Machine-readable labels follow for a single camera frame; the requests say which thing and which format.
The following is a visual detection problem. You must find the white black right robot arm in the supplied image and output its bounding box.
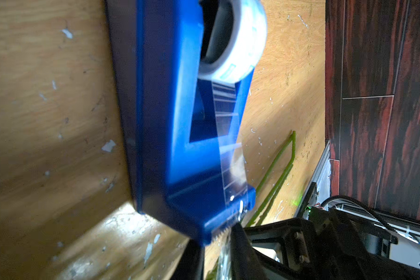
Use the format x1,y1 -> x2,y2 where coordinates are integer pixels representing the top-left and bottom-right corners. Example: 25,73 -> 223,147
231,196 -> 420,280

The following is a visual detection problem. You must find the pink artificial flower bouquet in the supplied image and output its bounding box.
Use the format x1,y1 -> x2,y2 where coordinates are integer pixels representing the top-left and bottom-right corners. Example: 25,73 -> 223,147
204,130 -> 298,280

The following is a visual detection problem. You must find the clear tape roll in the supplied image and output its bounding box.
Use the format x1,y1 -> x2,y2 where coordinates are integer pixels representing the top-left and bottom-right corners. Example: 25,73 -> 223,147
198,1 -> 267,84

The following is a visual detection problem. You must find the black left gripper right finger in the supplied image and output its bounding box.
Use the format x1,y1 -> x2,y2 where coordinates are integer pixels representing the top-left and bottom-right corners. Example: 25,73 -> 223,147
230,223 -> 267,280

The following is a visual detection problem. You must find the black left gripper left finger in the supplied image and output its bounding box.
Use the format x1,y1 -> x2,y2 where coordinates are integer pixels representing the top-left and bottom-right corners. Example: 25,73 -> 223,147
170,239 -> 205,280

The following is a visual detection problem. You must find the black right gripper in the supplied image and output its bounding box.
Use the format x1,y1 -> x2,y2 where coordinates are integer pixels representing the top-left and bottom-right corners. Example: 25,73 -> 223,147
245,208 -> 420,280

